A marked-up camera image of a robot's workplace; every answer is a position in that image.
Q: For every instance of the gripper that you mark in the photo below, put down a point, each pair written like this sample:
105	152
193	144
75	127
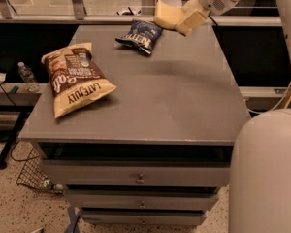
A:
194	14

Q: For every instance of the clear plastic water bottle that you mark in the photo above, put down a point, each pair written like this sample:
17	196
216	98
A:
28	77

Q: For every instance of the black wire basket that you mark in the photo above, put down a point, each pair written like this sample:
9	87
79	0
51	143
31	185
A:
32	177

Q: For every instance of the grey drawer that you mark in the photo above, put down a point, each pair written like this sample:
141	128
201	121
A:
91	173
140	200
143	217

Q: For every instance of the grey drawer cabinet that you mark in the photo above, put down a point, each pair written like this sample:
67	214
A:
178	107

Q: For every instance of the metal window railing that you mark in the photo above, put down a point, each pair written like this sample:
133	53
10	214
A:
76	11

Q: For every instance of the blue Kettle chip bag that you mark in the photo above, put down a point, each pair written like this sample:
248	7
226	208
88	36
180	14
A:
142	35

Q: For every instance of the yellow sponge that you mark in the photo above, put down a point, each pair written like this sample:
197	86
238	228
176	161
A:
167	16

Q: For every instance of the black side table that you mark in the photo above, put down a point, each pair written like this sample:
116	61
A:
16	105

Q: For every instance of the middle grey drawer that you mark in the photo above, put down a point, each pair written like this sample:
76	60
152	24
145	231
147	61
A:
140	200

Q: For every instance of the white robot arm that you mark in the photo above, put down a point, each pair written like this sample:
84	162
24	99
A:
260	172

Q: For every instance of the bottom grey drawer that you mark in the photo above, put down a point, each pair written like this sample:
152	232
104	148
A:
143	217

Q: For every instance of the top grey drawer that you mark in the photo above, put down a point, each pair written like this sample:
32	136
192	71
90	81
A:
91	173

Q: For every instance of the brown Late July chip bag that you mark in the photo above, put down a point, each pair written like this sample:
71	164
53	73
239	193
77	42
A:
76	81

